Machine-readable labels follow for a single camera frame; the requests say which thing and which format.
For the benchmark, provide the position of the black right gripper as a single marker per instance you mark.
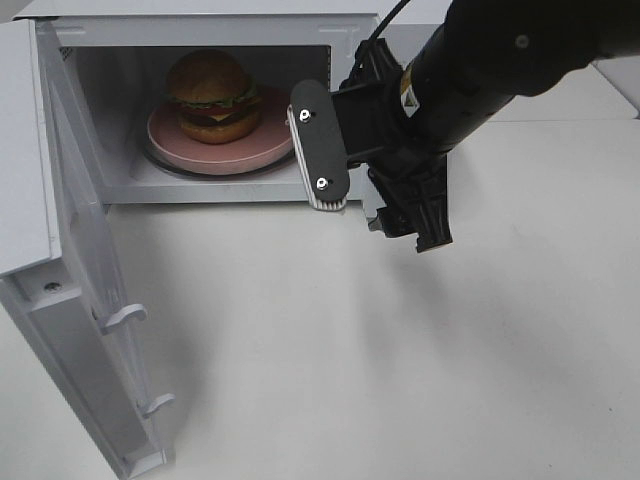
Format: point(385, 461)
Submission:
point(412, 182)

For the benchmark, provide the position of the pink round plate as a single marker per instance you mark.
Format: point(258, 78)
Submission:
point(267, 144)

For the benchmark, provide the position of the burger with lettuce and cheese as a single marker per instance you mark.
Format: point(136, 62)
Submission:
point(215, 99)

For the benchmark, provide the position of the white microwave door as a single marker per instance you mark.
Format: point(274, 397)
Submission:
point(62, 121)

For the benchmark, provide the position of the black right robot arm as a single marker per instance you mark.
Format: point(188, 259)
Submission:
point(483, 55)

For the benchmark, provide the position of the white microwave oven body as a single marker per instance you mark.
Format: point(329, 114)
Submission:
point(107, 60)

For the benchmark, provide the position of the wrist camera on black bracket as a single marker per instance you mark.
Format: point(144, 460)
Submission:
point(334, 132)

